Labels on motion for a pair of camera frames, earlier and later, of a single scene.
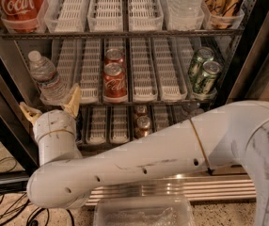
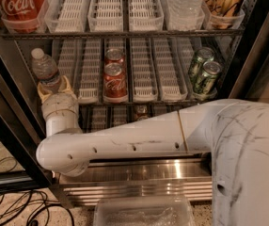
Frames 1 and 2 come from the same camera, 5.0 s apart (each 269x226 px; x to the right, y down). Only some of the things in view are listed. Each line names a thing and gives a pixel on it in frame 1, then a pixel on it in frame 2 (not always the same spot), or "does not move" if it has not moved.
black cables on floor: (6, 209) does not move
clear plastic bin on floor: (143, 211) does not move
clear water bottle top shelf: (184, 10) does not move
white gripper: (54, 121) to (60, 105)
